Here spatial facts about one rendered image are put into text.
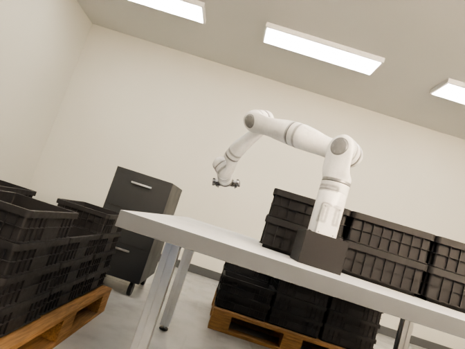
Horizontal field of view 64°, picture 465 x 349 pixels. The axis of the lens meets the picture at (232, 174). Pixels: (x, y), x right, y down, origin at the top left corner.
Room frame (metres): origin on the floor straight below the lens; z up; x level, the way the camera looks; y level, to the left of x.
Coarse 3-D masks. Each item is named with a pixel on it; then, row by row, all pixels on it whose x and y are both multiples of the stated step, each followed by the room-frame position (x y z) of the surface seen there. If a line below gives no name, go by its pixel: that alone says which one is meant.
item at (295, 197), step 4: (276, 188) 1.43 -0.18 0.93; (276, 192) 1.42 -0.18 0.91; (280, 192) 1.42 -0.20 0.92; (284, 192) 1.42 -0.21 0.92; (288, 192) 1.41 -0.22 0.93; (284, 196) 1.42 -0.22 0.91; (288, 196) 1.41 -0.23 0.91; (292, 196) 1.41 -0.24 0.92; (296, 196) 1.41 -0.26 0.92; (300, 196) 1.40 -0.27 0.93; (296, 200) 1.41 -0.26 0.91; (300, 200) 1.40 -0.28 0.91; (304, 200) 1.40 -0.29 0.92; (308, 200) 1.40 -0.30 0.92; (312, 200) 1.40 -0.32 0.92; (312, 204) 1.39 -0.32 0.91; (344, 208) 1.37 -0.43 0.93; (344, 212) 1.37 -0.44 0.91; (348, 212) 1.37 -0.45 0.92; (348, 216) 1.41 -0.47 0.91
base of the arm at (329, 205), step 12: (324, 180) 1.17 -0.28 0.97; (324, 192) 1.16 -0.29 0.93; (336, 192) 1.14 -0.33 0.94; (348, 192) 1.17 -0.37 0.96; (324, 204) 1.14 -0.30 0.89; (336, 204) 1.14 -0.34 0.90; (312, 216) 1.18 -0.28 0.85; (324, 216) 1.14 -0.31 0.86; (336, 216) 1.14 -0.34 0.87; (312, 228) 1.16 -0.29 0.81; (324, 228) 1.14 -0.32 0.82; (336, 228) 1.14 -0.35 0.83
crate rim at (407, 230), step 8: (352, 216) 1.37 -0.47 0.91; (360, 216) 1.36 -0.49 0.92; (368, 216) 1.35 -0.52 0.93; (384, 224) 1.34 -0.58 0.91; (392, 224) 1.34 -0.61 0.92; (400, 224) 1.33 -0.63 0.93; (408, 232) 1.32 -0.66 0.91; (416, 232) 1.32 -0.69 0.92; (424, 232) 1.31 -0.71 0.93; (432, 240) 1.31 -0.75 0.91
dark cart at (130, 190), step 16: (128, 176) 2.86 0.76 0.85; (144, 176) 2.86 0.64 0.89; (112, 192) 2.86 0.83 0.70; (128, 192) 2.86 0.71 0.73; (144, 192) 2.86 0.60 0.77; (160, 192) 2.85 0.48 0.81; (176, 192) 3.17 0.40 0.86; (112, 208) 2.86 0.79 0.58; (128, 208) 2.86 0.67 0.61; (144, 208) 2.86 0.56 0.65; (160, 208) 2.85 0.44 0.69; (128, 240) 2.86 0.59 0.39; (144, 240) 2.85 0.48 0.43; (160, 240) 3.16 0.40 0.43; (112, 256) 2.86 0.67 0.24; (128, 256) 2.86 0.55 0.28; (144, 256) 2.85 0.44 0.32; (112, 272) 2.86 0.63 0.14; (128, 272) 2.86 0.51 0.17; (144, 272) 2.91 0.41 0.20; (128, 288) 2.88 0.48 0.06
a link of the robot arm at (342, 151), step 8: (336, 136) 1.17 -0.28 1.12; (344, 136) 1.15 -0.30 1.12; (336, 144) 1.16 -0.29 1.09; (344, 144) 1.14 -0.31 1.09; (352, 144) 1.14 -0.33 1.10; (328, 152) 1.18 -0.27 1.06; (336, 152) 1.16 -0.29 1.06; (344, 152) 1.14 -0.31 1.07; (352, 152) 1.13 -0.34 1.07; (360, 152) 1.17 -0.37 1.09; (328, 160) 1.17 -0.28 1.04; (336, 160) 1.15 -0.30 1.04; (344, 160) 1.14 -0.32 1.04; (352, 160) 1.16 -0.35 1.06; (328, 168) 1.17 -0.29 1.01; (336, 168) 1.15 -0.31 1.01; (344, 168) 1.14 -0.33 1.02; (328, 176) 1.16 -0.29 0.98; (336, 176) 1.15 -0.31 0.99; (344, 176) 1.14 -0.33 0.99
